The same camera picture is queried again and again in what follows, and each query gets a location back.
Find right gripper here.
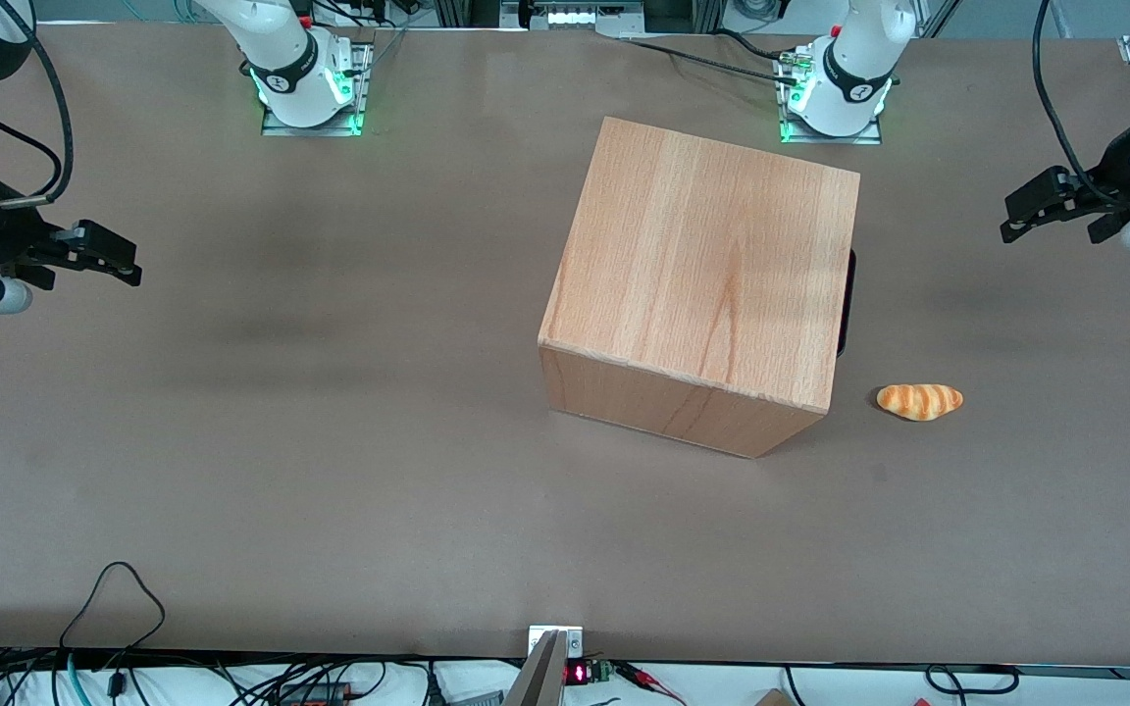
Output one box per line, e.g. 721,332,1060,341
0,191,143,295

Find light wooden drawer cabinet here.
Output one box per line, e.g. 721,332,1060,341
538,116,861,459

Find toy croissant bread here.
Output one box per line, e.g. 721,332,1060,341
876,383,965,423

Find black and orange power box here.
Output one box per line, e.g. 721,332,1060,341
276,681,358,706

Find white lit power unit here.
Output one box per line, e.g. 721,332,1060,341
500,0,646,37

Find red and black clip leads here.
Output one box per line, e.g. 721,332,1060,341
612,661,689,706

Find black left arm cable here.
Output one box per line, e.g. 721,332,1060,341
1031,0,1127,209

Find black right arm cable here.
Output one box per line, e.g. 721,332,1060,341
0,0,76,210

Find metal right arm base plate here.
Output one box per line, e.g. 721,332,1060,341
261,39,375,137

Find black looped table cable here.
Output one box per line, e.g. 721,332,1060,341
59,561,167,699

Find black cable to arm base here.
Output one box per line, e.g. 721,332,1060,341
621,29,801,84

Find thin black coiled cable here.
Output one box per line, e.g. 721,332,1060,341
922,664,1023,699

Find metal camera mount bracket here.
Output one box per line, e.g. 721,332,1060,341
503,625,587,706

